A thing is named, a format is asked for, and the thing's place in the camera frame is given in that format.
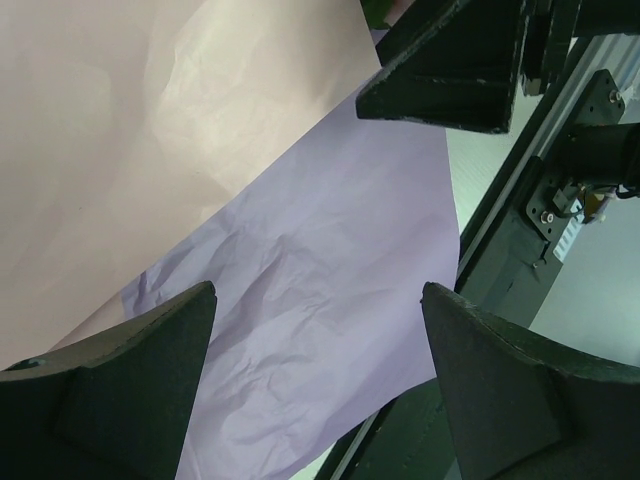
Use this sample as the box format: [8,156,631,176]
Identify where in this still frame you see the white right cable duct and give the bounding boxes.
[553,194,608,264]

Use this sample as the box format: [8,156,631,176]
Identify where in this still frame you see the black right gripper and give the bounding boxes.
[356,0,639,134]

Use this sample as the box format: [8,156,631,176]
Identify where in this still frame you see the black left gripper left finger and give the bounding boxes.
[1,281,217,479]

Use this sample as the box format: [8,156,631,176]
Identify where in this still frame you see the purple tissue paper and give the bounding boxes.
[122,97,459,479]

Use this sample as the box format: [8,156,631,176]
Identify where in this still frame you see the pink wrapping paper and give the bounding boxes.
[1,1,379,366]

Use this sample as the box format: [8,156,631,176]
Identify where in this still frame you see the aluminium frame front rail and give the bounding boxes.
[446,35,639,271]

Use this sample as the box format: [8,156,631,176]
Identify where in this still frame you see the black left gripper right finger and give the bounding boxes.
[422,283,639,479]

